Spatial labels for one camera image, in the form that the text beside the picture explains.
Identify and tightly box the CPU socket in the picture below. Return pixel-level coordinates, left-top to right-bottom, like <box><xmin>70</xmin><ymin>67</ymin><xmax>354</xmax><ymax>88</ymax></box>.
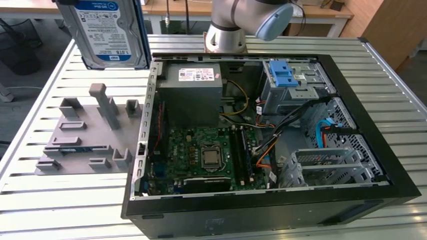
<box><xmin>197</xmin><ymin>142</ymin><xmax>225</xmax><ymax>174</ymax></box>

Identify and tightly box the hard disk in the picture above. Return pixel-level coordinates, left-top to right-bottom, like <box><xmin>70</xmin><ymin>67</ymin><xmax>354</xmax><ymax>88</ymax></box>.
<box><xmin>54</xmin><ymin>0</ymin><xmax>150</xmax><ymax>71</ymax></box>

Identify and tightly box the black wire bundle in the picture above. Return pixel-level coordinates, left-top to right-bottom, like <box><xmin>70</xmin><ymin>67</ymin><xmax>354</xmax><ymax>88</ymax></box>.
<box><xmin>262</xmin><ymin>94</ymin><xmax>338</xmax><ymax>151</ymax></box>

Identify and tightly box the blue data wire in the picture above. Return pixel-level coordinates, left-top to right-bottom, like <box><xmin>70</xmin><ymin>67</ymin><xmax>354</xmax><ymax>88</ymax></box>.
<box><xmin>313</xmin><ymin>119</ymin><xmax>345</xmax><ymax>149</ymax></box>

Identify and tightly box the black graphics card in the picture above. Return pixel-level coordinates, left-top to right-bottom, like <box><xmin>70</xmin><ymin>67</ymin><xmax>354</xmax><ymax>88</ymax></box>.
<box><xmin>181</xmin><ymin>176</ymin><xmax>232</xmax><ymax>194</ymax></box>

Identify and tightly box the wooden cabinet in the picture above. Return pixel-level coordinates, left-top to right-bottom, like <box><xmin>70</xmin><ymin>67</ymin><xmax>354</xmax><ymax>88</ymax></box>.
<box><xmin>337</xmin><ymin>0</ymin><xmax>427</xmax><ymax>72</ymax></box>

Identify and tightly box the green motherboard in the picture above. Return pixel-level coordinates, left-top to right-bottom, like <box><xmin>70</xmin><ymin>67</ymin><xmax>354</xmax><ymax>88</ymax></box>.
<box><xmin>145</xmin><ymin>125</ymin><xmax>269</xmax><ymax>196</ymax></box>

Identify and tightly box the metal disk bay cage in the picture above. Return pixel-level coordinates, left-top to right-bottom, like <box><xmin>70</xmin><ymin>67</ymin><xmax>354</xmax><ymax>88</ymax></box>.
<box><xmin>277</xmin><ymin>146</ymin><xmax>390</xmax><ymax>189</ymax></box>

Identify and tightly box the green RAM stick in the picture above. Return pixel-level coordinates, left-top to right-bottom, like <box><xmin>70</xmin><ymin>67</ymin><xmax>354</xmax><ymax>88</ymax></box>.
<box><xmin>43</xmin><ymin>147</ymin><xmax>93</xmax><ymax>154</ymax></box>

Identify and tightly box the black PC case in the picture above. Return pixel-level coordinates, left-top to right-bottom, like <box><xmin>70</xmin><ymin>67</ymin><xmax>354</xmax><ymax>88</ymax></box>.
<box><xmin>119</xmin><ymin>51</ymin><xmax>421</xmax><ymax>239</ymax></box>

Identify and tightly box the yellow wire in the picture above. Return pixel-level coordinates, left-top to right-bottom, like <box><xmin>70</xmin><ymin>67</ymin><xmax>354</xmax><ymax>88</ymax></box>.
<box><xmin>218</xmin><ymin>79</ymin><xmax>250</xmax><ymax>117</ymax></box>

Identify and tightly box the metal optical drive cage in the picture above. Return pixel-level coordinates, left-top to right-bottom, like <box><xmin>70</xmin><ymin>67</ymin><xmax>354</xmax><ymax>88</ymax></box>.
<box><xmin>258</xmin><ymin>59</ymin><xmax>336</xmax><ymax>116</ymax></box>

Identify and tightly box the blue plastic latch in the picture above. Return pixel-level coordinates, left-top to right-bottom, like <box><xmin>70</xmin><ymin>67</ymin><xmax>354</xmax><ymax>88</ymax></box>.
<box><xmin>268</xmin><ymin>60</ymin><xmax>297</xmax><ymax>88</ymax></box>

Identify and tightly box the grey parts rack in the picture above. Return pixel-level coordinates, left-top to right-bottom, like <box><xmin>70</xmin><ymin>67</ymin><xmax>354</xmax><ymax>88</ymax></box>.
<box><xmin>34</xmin><ymin>83</ymin><xmax>145</xmax><ymax>178</ymax></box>

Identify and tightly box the silver CPU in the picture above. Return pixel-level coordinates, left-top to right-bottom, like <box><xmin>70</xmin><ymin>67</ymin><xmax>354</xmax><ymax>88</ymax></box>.
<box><xmin>201</xmin><ymin>150</ymin><xmax>221</xmax><ymax>166</ymax></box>

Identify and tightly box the white stand foot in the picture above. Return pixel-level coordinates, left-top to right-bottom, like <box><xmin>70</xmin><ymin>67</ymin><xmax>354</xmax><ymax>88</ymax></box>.
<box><xmin>0</xmin><ymin>83</ymin><xmax>15</xmax><ymax>103</ymax></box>

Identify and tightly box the coloured power wire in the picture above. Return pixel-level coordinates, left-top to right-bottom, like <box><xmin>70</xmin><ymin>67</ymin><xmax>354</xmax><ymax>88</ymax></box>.
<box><xmin>254</xmin><ymin>143</ymin><xmax>280</xmax><ymax>169</ymax></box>

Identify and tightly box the grey power supply unit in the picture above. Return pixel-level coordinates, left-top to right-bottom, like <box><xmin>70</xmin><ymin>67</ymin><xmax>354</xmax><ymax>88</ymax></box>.
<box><xmin>155</xmin><ymin>62</ymin><xmax>224</xmax><ymax>128</ymax></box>

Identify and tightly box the black RAM slot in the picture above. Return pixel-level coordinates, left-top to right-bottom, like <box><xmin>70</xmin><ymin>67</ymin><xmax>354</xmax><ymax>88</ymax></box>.
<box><xmin>229</xmin><ymin>126</ymin><xmax>241</xmax><ymax>185</ymax></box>
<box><xmin>237</xmin><ymin>126</ymin><xmax>249</xmax><ymax>183</ymax></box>

